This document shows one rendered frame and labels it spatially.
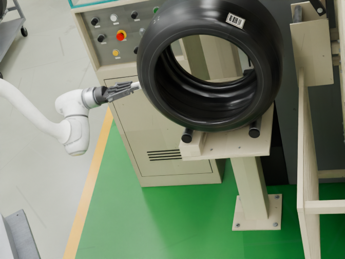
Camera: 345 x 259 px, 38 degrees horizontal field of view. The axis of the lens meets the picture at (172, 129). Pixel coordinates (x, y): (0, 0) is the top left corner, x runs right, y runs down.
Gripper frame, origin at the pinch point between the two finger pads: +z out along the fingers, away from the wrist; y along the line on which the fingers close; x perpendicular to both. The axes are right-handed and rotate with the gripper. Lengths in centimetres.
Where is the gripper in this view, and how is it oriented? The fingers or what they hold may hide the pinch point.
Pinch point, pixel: (139, 85)
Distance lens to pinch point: 206.7
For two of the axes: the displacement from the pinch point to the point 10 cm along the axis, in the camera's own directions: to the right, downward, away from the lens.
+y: 2.0, -6.1, 7.7
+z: 9.0, -1.9, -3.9
